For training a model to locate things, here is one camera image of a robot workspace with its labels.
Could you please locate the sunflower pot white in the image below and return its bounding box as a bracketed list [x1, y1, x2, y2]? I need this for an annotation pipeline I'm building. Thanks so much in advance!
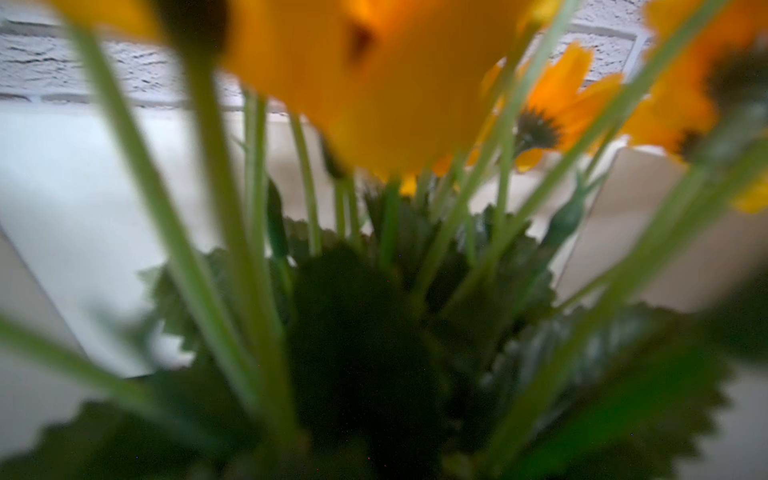
[1, 1, 767, 479]

